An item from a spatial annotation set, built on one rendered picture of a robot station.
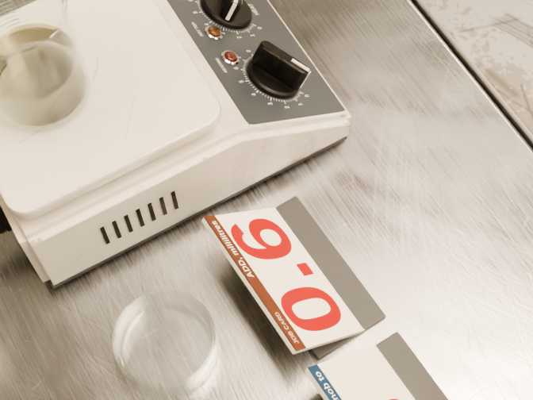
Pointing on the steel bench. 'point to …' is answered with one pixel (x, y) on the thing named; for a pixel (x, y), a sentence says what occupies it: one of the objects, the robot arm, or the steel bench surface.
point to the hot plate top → (110, 109)
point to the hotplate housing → (170, 182)
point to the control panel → (261, 104)
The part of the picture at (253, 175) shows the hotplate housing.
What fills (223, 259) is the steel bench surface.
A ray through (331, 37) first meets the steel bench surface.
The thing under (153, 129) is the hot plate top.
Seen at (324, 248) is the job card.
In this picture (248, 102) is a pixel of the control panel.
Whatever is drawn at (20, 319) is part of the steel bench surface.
